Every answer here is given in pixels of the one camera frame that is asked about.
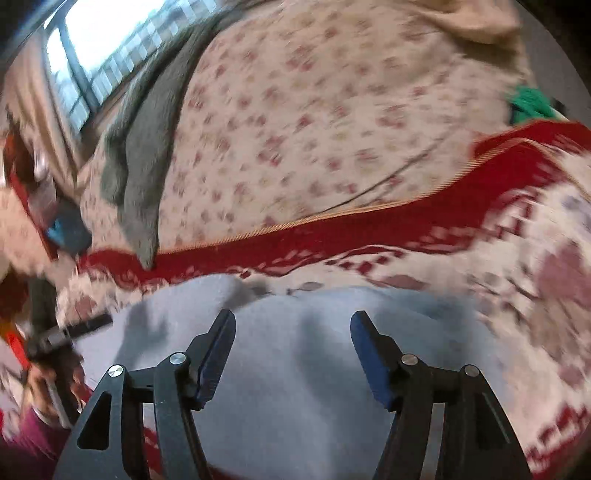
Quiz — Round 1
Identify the person's left hand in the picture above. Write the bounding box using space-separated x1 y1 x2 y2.
21 362 58 421

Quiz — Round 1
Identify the beige curtain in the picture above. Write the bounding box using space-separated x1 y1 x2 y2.
7 44 81 190

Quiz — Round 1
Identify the beige cloth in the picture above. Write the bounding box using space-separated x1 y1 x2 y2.
402 0 522 51

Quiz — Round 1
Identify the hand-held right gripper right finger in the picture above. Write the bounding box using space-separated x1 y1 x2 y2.
350 310 529 480

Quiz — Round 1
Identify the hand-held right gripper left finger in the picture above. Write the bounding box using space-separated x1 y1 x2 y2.
54 309 237 480

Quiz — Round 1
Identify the glass window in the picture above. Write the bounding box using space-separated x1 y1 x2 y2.
44 0 222 134

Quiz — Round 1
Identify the green cloth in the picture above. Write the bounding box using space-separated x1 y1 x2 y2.
508 85 561 125

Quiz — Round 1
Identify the blue object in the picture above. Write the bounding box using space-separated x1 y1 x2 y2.
46 203 93 257

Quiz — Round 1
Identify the grey fleece cloth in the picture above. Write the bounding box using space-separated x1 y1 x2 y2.
100 9 232 271

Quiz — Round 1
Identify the pink floral bedsheet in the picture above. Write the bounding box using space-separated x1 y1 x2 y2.
0 0 536 252

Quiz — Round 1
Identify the red floral blanket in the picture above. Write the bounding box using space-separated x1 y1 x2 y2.
0 120 591 480

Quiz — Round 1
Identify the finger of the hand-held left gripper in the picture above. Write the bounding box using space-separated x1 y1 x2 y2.
65 314 114 340

